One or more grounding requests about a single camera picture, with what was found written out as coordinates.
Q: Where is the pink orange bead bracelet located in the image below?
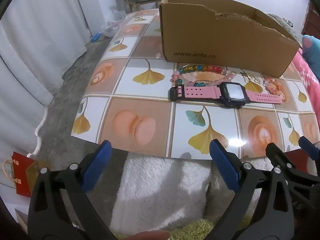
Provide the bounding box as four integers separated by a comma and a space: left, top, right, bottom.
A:
262, 77, 285, 98

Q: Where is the pink floral blanket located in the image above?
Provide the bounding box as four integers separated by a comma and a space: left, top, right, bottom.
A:
292, 52, 320, 142

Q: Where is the clear plastic bag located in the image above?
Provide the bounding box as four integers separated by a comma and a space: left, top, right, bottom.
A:
102, 11, 128, 37

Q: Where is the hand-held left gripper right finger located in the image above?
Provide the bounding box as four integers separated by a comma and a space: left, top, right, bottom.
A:
205, 139, 298, 240

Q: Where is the red gift bag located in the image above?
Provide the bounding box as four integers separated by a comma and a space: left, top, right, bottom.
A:
3, 152, 35, 196

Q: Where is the multicolour bead bracelet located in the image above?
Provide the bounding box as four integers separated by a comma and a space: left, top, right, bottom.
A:
171, 64, 233, 88

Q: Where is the pink strap digital watch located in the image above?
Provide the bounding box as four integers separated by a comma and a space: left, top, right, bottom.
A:
169, 82, 286, 109

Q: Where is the brown cardboard box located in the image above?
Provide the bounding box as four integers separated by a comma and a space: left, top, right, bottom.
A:
158, 0, 301, 78

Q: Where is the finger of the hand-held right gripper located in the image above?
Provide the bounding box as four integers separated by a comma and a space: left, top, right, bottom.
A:
298, 136, 320, 161
265, 142, 316, 188

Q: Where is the dark red cabinet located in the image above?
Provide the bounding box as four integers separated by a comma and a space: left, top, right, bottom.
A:
302, 2, 320, 40

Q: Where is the white fluffy blanket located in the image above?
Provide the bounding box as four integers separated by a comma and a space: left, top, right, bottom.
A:
110, 152, 213, 236

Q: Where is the white curtain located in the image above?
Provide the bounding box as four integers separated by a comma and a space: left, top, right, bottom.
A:
0, 0, 92, 188

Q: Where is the teal cushion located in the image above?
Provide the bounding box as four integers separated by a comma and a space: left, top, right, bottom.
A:
301, 35, 320, 56

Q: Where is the grey-green cloth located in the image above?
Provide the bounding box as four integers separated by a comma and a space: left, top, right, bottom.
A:
267, 14, 303, 43

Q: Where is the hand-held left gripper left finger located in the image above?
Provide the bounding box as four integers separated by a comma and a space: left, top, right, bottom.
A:
27, 140, 118, 240

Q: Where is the printed table cover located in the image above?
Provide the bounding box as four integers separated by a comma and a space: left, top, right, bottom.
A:
71, 8, 320, 159

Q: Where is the green fluffy rug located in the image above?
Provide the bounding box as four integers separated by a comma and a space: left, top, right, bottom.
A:
169, 216, 252, 240

